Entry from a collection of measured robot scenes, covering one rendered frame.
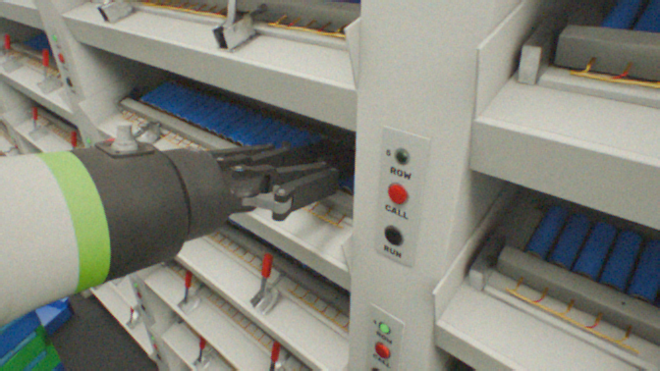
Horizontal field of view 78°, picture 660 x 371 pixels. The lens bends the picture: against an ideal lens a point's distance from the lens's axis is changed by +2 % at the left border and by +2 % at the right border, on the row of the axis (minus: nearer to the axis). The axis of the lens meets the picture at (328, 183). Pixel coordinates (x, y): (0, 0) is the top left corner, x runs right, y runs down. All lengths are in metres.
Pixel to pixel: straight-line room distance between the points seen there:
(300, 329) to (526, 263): 0.34
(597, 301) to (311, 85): 0.29
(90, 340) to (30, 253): 1.51
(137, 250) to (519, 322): 0.31
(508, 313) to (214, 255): 0.51
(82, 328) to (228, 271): 1.15
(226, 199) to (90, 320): 1.54
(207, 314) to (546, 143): 0.78
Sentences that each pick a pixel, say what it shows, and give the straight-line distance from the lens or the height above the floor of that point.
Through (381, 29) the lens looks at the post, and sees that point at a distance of 0.31.
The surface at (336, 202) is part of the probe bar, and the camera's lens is 0.46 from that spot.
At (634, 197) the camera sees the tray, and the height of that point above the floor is 1.09.
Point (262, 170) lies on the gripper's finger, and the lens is 0.36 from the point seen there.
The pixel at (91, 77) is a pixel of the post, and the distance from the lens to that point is 0.86.
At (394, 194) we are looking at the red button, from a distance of 0.33.
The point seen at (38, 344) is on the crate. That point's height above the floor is 0.27.
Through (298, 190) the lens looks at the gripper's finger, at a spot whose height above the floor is 1.03.
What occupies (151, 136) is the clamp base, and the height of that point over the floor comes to 0.94.
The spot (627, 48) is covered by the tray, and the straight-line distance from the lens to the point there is 0.32.
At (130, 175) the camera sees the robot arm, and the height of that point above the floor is 1.09.
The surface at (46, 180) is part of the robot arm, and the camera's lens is 0.28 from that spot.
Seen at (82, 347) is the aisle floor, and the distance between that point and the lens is 1.76.
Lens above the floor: 1.21
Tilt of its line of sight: 30 degrees down
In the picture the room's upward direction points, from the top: straight up
